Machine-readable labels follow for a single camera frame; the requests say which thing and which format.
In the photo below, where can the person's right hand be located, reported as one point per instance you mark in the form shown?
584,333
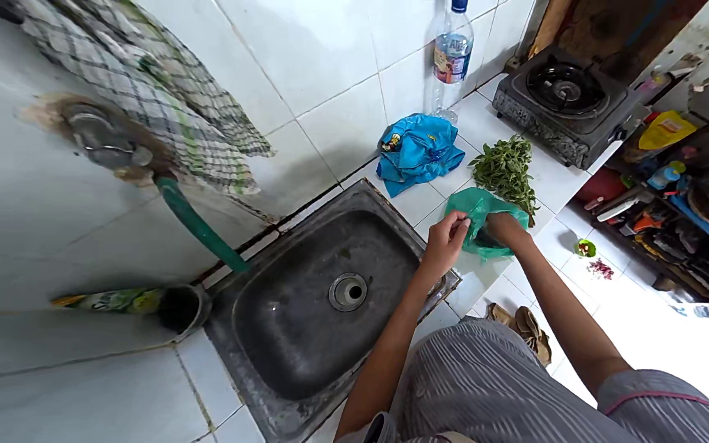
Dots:
511,234

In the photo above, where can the checkered cloth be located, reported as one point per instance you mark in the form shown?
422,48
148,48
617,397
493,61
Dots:
170,104

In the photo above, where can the person's left hand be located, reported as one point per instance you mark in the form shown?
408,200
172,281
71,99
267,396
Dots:
440,247

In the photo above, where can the person's left fingers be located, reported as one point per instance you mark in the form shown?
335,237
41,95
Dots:
447,223

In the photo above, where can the metal sink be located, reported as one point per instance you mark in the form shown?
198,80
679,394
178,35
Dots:
293,332

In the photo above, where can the person's body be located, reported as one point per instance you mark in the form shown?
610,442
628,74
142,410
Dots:
484,381

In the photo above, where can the small green bowl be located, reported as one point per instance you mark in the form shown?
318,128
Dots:
581,247

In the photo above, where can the green yellow packet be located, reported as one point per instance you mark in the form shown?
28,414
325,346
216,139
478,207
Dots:
124,301

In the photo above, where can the green plastic bag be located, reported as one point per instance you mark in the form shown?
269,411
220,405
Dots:
470,202

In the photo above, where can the brown sandal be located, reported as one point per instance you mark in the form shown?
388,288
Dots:
500,314
525,323

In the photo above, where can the person's right fingers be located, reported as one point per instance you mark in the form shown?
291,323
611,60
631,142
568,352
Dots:
494,222

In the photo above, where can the person's left forearm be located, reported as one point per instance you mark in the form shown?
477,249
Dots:
394,338

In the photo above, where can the brown wooden board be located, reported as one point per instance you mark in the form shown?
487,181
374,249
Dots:
607,28

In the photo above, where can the person's right forearm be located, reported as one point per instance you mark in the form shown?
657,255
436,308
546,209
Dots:
567,311

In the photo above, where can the grey round cup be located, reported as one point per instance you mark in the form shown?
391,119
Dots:
203,311

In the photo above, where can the bunch of green leaves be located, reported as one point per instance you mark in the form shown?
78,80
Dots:
505,172

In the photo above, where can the clear bottle with blue cap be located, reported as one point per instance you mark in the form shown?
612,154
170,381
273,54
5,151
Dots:
453,52

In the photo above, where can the black gas stove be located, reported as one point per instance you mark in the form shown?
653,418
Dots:
536,114

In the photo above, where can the blue plastic bag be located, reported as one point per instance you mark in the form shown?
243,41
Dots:
419,154

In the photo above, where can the round sink drain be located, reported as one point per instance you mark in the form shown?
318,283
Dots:
335,294

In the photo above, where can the pile of red onions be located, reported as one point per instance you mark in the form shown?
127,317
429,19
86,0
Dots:
601,269

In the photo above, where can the metal tap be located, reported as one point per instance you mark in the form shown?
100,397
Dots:
99,138

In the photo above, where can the person's left thumb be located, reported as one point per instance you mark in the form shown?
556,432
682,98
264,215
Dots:
460,233

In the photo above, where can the cluttered shelf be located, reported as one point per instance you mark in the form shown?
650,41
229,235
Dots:
656,227

